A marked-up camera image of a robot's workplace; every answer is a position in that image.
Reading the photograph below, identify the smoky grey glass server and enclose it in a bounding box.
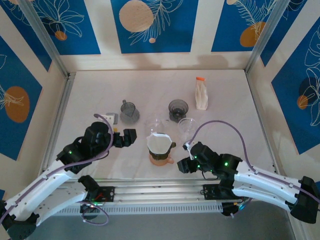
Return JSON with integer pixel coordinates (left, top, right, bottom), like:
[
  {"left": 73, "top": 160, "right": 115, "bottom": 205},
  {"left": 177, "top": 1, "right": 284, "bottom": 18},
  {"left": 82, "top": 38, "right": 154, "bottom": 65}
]
[{"left": 119, "top": 99, "right": 141, "bottom": 124}]

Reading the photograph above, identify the orange translucent server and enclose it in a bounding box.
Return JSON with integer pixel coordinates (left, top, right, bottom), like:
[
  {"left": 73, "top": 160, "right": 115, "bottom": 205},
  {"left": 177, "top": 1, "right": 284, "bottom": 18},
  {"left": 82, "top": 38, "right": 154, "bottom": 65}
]
[{"left": 149, "top": 154, "right": 175, "bottom": 166}]

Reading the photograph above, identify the clear glass dripper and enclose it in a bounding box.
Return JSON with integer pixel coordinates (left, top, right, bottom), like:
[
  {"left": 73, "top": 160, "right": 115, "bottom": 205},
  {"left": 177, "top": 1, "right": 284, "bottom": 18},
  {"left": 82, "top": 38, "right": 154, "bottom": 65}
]
[{"left": 177, "top": 117, "right": 200, "bottom": 143}]

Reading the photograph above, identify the dark grey plastic dripper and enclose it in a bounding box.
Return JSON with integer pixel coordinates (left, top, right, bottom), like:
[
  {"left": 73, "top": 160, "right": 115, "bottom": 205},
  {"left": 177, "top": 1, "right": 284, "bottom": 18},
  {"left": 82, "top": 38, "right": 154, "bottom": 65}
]
[{"left": 167, "top": 99, "right": 190, "bottom": 121}]

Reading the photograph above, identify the white pouch with orange cap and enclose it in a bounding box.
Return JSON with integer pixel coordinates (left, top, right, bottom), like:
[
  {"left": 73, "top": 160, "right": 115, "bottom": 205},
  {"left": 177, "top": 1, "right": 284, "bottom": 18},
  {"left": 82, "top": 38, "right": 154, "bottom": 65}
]
[{"left": 194, "top": 79, "right": 209, "bottom": 111}]

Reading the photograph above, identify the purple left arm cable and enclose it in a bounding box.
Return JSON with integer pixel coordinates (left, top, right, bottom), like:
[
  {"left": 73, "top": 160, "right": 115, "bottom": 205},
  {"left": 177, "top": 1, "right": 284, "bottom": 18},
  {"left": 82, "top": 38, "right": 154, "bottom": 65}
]
[{"left": 0, "top": 113, "right": 113, "bottom": 226}]

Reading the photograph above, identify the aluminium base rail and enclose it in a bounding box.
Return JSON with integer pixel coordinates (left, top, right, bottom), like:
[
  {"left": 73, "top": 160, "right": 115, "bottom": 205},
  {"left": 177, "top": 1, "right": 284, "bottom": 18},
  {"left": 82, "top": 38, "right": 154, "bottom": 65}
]
[{"left": 23, "top": 178, "right": 296, "bottom": 203}]

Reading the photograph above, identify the white slotted cable duct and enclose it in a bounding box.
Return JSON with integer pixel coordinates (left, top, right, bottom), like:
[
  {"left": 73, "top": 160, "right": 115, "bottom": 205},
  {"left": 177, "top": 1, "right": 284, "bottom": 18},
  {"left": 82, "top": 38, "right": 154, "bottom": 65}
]
[{"left": 57, "top": 202, "right": 223, "bottom": 216}]

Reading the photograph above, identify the aluminium side rail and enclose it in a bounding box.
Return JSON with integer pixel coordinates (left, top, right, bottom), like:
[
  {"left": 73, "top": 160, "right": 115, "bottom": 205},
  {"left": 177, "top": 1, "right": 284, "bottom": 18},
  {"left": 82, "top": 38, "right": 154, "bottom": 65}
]
[{"left": 41, "top": 72, "right": 76, "bottom": 176}]

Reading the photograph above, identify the aluminium frame post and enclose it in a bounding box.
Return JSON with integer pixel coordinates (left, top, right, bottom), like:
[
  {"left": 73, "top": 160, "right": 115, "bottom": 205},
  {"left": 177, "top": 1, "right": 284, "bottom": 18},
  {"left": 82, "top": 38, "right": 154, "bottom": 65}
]
[
  {"left": 18, "top": 0, "right": 70, "bottom": 77},
  {"left": 244, "top": 0, "right": 292, "bottom": 73}
]

